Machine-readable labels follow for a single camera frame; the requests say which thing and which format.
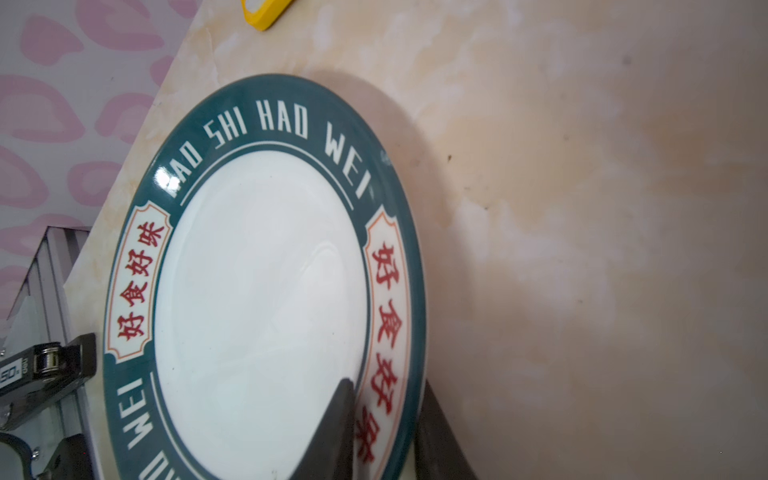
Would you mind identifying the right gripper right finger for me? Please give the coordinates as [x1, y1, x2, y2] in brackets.
[414, 382, 477, 480]

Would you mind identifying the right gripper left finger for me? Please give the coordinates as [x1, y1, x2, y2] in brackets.
[290, 378, 355, 480]

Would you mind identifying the white plate dark green rim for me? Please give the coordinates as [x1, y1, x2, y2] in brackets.
[103, 74, 427, 479]

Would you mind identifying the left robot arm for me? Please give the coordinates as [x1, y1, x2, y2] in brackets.
[1, 333, 97, 479]

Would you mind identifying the yellow calculator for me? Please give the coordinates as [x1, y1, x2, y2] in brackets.
[241, 0, 292, 32]

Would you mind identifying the aluminium mounting rail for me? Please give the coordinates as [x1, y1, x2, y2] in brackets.
[1, 226, 90, 357]

